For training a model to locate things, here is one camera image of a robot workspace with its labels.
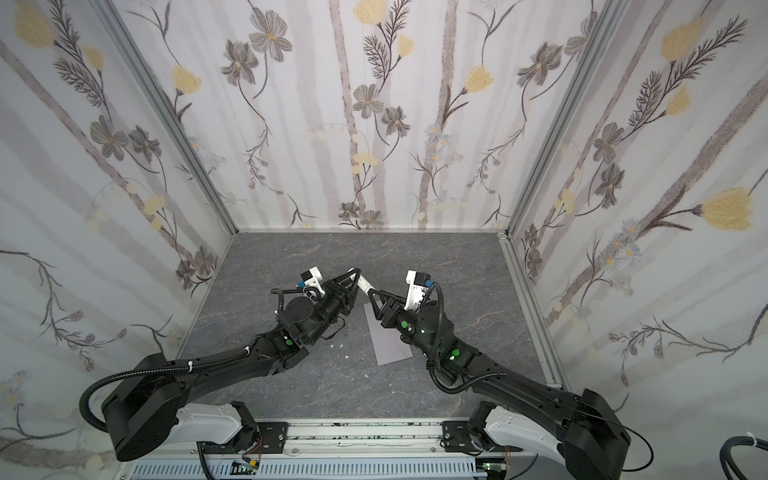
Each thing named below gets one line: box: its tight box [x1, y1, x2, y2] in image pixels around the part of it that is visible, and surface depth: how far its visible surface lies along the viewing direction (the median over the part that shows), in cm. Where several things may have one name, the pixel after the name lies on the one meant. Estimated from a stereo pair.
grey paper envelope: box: [363, 304, 413, 366], surface depth 92 cm
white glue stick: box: [357, 274, 376, 296], surface depth 72 cm
